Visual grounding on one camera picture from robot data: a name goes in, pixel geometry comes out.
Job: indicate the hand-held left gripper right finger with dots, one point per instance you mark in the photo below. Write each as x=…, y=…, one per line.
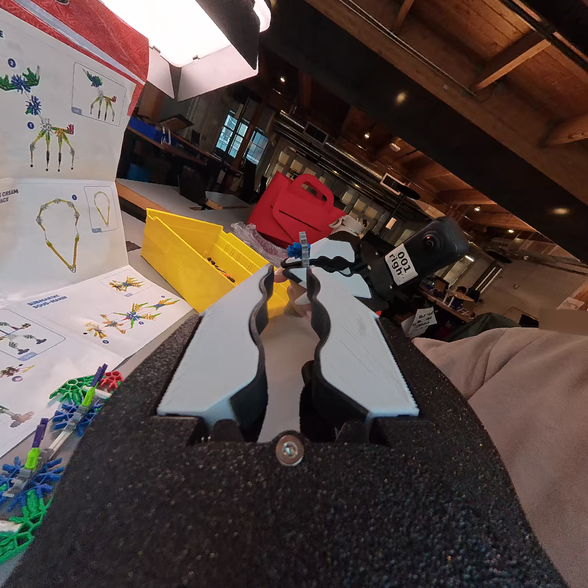
x=372, y=367

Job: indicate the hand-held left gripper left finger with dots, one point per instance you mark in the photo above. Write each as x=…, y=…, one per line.
x=207, y=367

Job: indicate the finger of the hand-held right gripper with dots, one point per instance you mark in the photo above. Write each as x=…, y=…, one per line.
x=340, y=285
x=335, y=250

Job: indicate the grey rod with blue connector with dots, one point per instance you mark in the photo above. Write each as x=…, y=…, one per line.
x=301, y=248

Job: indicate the colourful toy rod model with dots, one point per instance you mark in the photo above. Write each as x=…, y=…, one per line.
x=55, y=423

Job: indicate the person's right forearm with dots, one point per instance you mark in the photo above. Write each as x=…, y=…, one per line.
x=514, y=441

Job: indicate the red tote bag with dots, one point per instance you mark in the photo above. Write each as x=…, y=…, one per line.
x=294, y=207

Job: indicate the clear plastic bag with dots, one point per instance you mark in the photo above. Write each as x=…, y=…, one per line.
x=262, y=243

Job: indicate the pile of toy building pieces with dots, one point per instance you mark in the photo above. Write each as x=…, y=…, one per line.
x=219, y=268

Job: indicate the yellow plastic bin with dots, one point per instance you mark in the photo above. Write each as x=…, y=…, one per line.
x=184, y=257

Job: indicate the white folded instruction booklet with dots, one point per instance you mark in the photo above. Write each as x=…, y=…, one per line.
x=55, y=230

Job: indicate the studio light panel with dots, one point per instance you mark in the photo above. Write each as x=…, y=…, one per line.
x=197, y=37

